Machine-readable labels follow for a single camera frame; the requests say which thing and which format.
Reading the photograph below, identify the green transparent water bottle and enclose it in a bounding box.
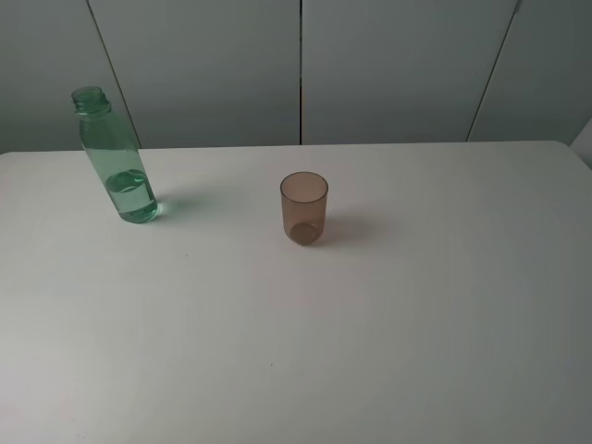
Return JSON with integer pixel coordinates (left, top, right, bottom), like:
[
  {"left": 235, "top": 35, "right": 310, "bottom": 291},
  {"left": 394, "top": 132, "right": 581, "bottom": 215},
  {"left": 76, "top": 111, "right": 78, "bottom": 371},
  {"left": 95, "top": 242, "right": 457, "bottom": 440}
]
[{"left": 71, "top": 86, "right": 158, "bottom": 224}]

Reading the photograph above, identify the pink translucent plastic cup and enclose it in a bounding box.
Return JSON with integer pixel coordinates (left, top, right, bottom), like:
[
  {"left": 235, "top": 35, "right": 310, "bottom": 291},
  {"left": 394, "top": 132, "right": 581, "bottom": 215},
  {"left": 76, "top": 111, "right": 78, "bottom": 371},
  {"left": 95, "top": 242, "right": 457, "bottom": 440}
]
[{"left": 279, "top": 171, "right": 329, "bottom": 246}]

